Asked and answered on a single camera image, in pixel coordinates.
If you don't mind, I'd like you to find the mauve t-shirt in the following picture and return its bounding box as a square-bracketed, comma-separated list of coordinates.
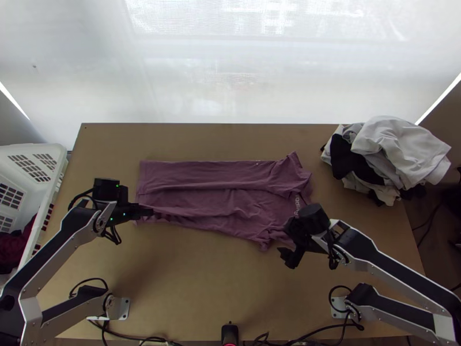
[135, 151, 313, 253]

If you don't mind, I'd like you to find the white laundry basket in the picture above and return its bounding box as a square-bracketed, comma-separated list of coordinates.
[0, 143, 69, 286]

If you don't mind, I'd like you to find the heap of clothes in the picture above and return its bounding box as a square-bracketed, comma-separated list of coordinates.
[319, 115, 453, 207]

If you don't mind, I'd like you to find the dark red garment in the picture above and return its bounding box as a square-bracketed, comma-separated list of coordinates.
[0, 212, 40, 276]

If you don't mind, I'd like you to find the black cable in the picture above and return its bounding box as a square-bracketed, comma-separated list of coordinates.
[410, 201, 444, 232]
[69, 277, 109, 300]
[328, 285, 366, 331]

